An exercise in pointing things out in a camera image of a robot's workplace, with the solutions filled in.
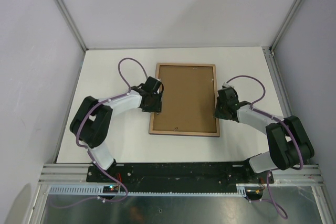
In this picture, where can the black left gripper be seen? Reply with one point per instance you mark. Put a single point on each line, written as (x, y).
(157, 108)

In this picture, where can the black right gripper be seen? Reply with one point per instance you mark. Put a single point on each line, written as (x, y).
(218, 114)

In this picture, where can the brown cardboard backing board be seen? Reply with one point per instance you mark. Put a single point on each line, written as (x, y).
(186, 98)

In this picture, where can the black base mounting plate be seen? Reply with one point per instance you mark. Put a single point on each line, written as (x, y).
(184, 177)

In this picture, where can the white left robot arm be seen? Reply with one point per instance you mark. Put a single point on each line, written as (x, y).
(91, 123)

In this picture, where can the grey slotted cable duct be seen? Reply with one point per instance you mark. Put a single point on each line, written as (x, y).
(238, 190)

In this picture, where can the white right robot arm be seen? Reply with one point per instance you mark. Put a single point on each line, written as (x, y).
(288, 143)

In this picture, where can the blue wooden picture frame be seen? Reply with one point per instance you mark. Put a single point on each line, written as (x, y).
(183, 133)

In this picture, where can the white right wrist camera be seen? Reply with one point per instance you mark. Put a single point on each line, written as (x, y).
(227, 85)

